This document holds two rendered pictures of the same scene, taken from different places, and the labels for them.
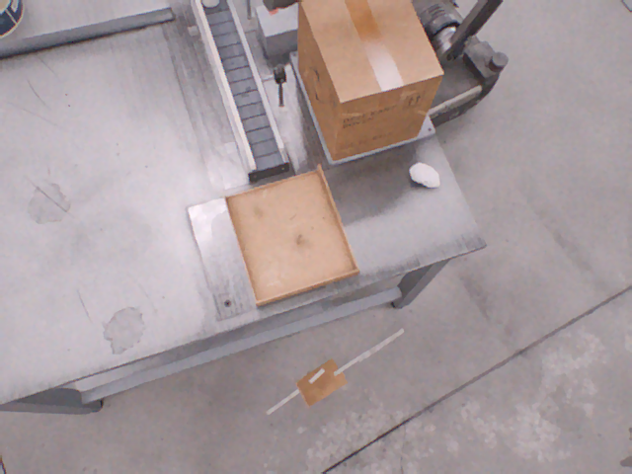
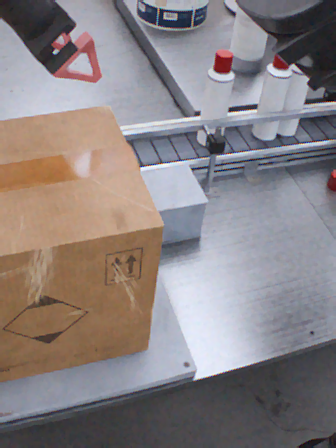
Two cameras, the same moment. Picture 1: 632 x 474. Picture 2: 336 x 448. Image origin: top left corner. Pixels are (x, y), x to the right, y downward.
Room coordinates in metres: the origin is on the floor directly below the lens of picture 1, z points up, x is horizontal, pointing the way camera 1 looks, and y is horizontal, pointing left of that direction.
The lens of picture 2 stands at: (1.03, -0.52, 1.56)
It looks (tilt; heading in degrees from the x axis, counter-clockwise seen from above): 46 degrees down; 91
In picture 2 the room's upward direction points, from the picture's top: 8 degrees clockwise
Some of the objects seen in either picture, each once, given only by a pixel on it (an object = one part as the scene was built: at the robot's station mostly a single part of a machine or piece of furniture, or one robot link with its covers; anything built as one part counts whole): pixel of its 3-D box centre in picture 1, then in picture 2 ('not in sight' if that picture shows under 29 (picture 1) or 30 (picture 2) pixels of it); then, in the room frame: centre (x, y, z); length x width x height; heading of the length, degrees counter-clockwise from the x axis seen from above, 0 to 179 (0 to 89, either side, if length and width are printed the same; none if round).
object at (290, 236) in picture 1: (289, 232); not in sight; (0.44, 0.08, 0.85); 0.30 x 0.26 x 0.04; 25
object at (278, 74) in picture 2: not in sight; (273, 94); (1.20, 0.44, 0.98); 0.05 x 0.05 x 0.20
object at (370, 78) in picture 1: (361, 71); (24, 250); (0.84, -0.05, 0.99); 0.30 x 0.24 x 0.27; 25
